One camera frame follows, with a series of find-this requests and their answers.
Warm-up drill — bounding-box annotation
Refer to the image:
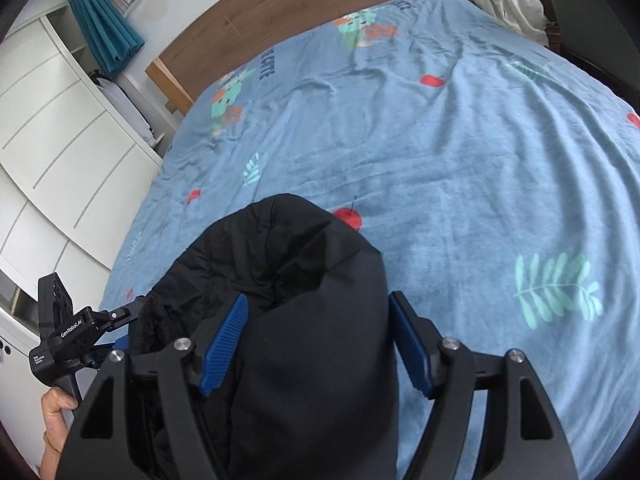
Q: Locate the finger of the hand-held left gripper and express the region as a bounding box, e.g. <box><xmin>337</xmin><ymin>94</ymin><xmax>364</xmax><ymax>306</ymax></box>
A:
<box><xmin>91</xmin><ymin>335</ymin><xmax>131</xmax><ymax>362</ymax></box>
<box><xmin>105</xmin><ymin>295</ymin><xmax>149</xmax><ymax>334</ymax></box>

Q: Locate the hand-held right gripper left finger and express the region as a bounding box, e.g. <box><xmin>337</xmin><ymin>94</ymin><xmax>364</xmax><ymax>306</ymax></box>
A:
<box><xmin>59</xmin><ymin>292</ymin><xmax>251</xmax><ymax>480</ymax></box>

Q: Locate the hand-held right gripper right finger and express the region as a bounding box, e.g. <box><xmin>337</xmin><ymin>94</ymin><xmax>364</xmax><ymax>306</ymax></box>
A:
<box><xmin>387</xmin><ymin>290</ymin><xmax>581</xmax><ymax>480</ymax></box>

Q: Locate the black puffer jacket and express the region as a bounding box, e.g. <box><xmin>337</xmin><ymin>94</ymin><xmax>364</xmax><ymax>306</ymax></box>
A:
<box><xmin>129</xmin><ymin>194</ymin><xmax>401</xmax><ymax>480</ymax></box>

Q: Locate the person's left forearm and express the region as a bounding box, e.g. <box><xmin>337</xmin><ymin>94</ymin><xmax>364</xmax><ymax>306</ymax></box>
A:
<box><xmin>37</xmin><ymin>452</ymin><xmax>64</xmax><ymax>479</ymax></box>

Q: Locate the person's left hand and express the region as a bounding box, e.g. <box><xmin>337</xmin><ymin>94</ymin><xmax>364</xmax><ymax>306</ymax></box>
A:
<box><xmin>40</xmin><ymin>388</ymin><xmax>81</xmax><ymax>454</ymax></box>

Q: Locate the blue printed bed sheet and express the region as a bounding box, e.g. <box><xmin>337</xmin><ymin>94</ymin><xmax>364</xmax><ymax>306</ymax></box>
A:
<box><xmin>97</xmin><ymin>0</ymin><xmax>640</xmax><ymax>480</ymax></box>

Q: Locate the white wardrobe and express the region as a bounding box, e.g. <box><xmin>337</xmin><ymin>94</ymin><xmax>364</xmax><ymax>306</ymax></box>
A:
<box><xmin>0</xmin><ymin>10</ymin><xmax>164</xmax><ymax>273</ymax></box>

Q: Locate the teal curtain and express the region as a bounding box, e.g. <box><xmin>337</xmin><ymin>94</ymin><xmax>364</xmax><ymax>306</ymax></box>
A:
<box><xmin>66</xmin><ymin>0</ymin><xmax>146</xmax><ymax>81</ymax></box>

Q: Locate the wooden headboard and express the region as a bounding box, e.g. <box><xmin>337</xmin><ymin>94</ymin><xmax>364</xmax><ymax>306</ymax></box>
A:
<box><xmin>145</xmin><ymin>0</ymin><xmax>441</xmax><ymax>116</ymax></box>

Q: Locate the beige garment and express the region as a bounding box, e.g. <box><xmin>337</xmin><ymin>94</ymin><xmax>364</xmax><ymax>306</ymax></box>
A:
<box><xmin>462</xmin><ymin>0</ymin><xmax>551</xmax><ymax>48</ymax></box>

